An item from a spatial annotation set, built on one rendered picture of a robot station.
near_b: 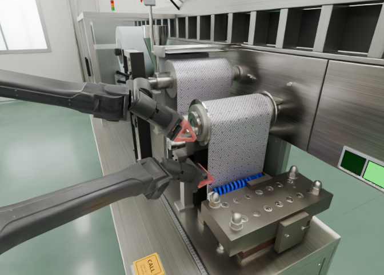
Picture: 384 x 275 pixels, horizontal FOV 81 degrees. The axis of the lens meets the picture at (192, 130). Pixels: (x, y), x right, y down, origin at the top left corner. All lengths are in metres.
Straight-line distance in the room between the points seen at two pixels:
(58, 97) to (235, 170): 0.56
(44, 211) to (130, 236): 0.45
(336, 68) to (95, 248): 1.89
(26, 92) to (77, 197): 0.28
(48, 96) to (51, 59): 5.54
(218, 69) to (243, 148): 0.33
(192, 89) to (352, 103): 0.50
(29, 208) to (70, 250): 1.70
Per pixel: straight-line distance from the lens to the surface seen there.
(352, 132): 0.75
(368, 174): 0.75
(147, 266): 0.74
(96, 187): 0.48
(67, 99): 0.59
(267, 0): 0.95
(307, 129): 0.83
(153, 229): 0.85
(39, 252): 2.22
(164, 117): 0.60
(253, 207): 0.74
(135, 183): 0.53
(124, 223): 0.89
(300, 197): 0.82
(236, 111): 0.71
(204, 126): 0.66
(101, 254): 2.02
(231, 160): 0.76
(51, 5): 6.10
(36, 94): 0.61
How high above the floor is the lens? 1.52
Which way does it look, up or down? 25 degrees down
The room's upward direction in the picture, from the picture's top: straight up
